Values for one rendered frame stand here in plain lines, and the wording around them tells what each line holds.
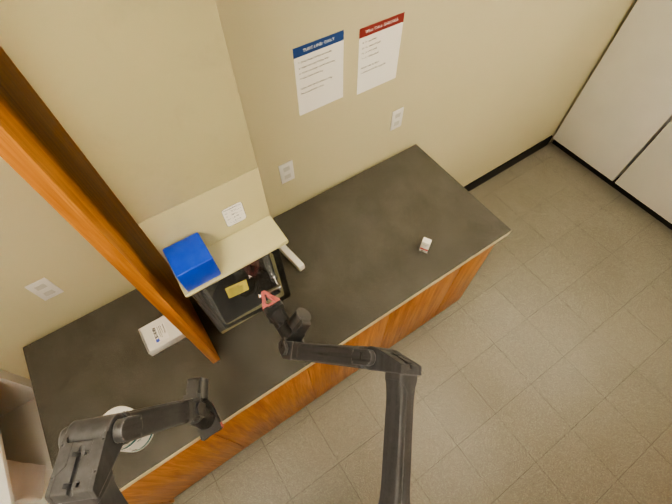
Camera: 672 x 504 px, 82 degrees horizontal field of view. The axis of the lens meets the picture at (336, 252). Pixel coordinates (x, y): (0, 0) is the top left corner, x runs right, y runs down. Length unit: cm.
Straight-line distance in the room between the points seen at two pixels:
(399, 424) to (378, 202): 124
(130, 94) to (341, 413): 206
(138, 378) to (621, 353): 277
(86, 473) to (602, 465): 256
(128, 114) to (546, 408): 257
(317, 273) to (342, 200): 43
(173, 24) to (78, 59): 16
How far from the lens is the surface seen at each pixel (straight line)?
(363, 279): 170
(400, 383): 93
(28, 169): 77
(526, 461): 267
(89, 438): 82
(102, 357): 183
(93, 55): 79
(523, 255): 316
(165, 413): 102
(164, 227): 106
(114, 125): 85
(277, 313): 133
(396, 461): 95
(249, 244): 114
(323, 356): 114
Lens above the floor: 245
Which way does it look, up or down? 59 degrees down
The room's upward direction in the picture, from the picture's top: 1 degrees counter-clockwise
